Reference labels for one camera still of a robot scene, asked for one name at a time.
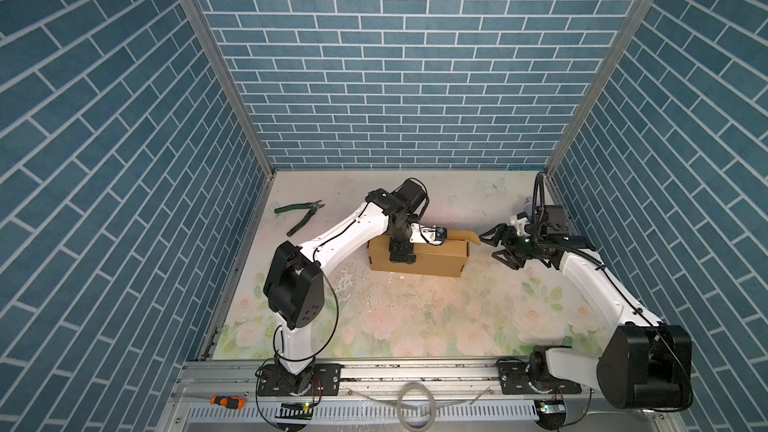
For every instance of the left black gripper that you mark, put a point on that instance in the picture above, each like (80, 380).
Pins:
(397, 248)

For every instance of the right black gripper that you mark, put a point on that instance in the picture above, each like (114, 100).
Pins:
(501, 229)

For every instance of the brown cardboard box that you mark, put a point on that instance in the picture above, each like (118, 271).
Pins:
(446, 260)

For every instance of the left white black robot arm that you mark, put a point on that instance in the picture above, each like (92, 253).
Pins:
(298, 275)

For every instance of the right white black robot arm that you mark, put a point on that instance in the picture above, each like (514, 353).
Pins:
(646, 363)

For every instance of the orange black screwdriver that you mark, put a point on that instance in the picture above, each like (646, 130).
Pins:
(229, 402)

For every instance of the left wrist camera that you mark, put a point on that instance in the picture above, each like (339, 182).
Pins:
(434, 236)

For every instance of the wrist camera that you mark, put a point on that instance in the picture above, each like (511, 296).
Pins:
(520, 223)
(434, 236)

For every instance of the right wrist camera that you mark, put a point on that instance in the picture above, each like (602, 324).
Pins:
(520, 223)

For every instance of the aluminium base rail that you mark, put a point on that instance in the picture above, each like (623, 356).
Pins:
(397, 395)

